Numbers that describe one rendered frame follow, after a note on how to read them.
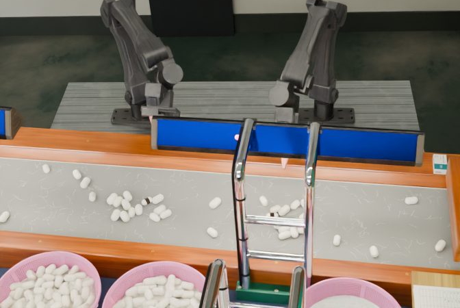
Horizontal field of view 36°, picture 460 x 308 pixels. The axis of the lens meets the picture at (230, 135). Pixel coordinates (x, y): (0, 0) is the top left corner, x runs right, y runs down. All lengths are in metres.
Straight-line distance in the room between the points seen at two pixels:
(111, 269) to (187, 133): 0.44
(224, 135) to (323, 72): 0.63
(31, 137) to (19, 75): 1.72
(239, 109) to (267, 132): 0.77
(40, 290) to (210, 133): 0.58
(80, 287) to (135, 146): 0.50
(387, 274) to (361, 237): 0.15
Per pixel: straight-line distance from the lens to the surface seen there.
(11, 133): 1.81
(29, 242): 1.94
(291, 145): 1.62
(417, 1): 3.98
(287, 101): 1.88
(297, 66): 1.97
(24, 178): 2.17
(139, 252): 1.84
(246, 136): 1.58
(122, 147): 2.14
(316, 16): 2.04
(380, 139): 1.62
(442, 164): 2.04
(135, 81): 2.27
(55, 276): 1.89
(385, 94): 2.46
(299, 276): 1.31
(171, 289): 1.78
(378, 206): 1.96
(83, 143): 2.19
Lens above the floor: 2.15
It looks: 40 degrees down
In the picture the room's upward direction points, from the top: 4 degrees counter-clockwise
